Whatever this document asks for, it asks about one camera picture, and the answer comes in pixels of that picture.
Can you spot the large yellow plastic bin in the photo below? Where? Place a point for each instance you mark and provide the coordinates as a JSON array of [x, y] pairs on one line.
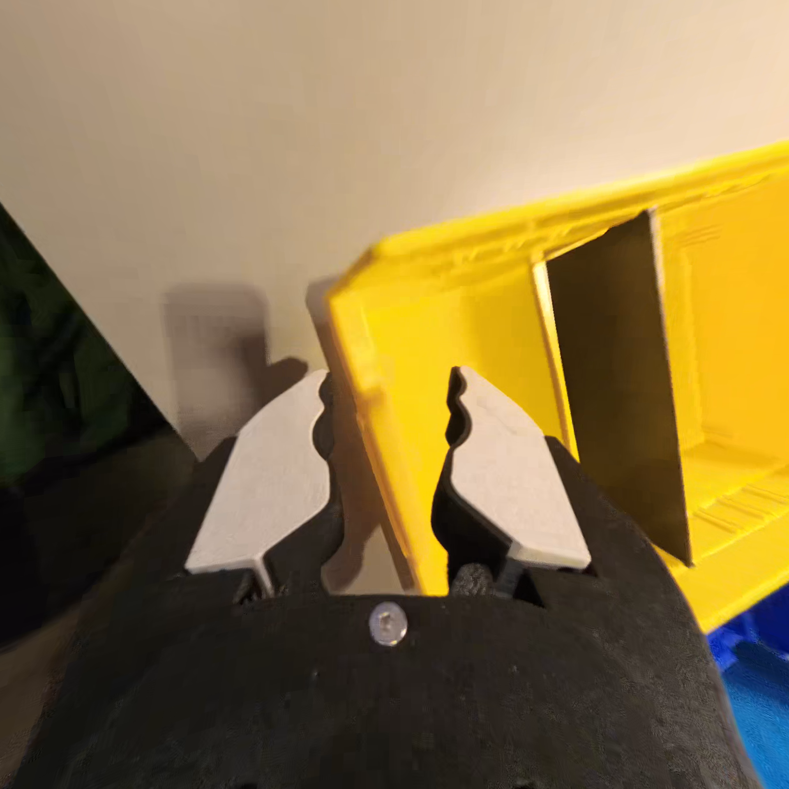
[[431, 320]]

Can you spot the brown cardboard divider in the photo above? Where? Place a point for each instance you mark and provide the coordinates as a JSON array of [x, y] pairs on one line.
[[616, 382]]

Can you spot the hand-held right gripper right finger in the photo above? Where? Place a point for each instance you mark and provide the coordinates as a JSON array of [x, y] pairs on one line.
[[511, 487]]

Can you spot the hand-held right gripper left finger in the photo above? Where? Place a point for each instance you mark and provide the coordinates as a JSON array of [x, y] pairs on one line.
[[265, 487]]

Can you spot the large blue plastic bin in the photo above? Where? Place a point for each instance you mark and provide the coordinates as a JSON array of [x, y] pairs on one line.
[[758, 709]]

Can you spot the person's torso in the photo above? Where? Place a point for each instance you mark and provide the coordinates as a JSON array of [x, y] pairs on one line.
[[49, 382]]

